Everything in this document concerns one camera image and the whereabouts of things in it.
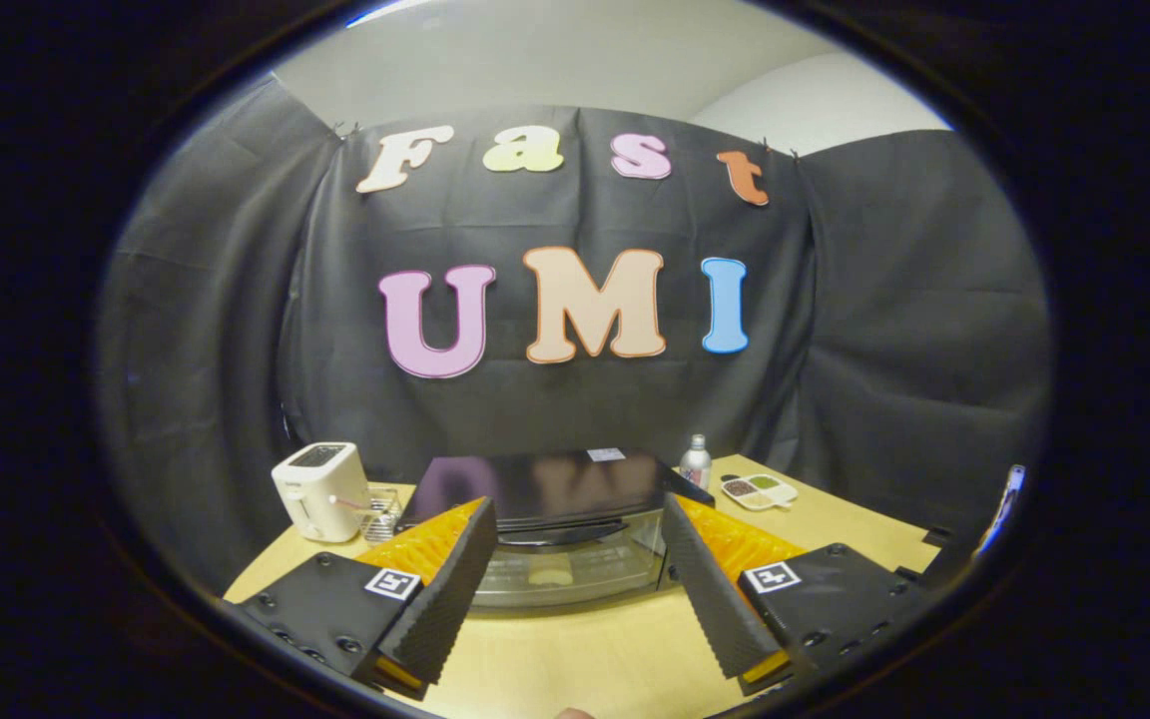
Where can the white toaster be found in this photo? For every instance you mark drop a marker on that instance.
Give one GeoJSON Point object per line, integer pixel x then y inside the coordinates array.
{"type": "Point", "coordinates": [315, 494]}

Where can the white divided snack dish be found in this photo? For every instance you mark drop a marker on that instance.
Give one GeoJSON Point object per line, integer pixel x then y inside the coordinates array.
{"type": "Point", "coordinates": [760, 491]}

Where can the white blue-edged object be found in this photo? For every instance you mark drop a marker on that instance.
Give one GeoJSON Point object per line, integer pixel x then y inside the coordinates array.
{"type": "Point", "coordinates": [1002, 504]}

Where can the black toaster oven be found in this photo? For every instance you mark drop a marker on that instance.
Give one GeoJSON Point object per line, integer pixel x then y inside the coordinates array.
{"type": "Point", "coordinates": [555, 484]}

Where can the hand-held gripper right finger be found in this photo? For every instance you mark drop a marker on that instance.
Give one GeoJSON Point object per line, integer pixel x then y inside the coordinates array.
{"type": "Point", "coordinates": [710, 589]}

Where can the small silver bottle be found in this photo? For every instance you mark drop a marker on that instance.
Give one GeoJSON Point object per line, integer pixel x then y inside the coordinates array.
{"type": "Point", "coordinates": [696, 464]}

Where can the black chair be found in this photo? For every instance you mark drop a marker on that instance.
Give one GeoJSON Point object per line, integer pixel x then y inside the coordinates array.
{"type": "Point", "coordinates": [949, 564]}

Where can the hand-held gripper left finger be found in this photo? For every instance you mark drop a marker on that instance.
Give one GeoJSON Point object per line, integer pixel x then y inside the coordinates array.
{"type": "Point", "coordinates": [445, 589]}

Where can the pale ridged bread roll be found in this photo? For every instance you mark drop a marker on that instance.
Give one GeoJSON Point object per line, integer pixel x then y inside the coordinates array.
{"type": "Point", "coordinates": [551, 577]}

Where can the black backdrop cloth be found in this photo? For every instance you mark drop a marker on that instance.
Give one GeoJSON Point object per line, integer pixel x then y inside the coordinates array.
{"type": "Point", "coordinates": [236, 330]}

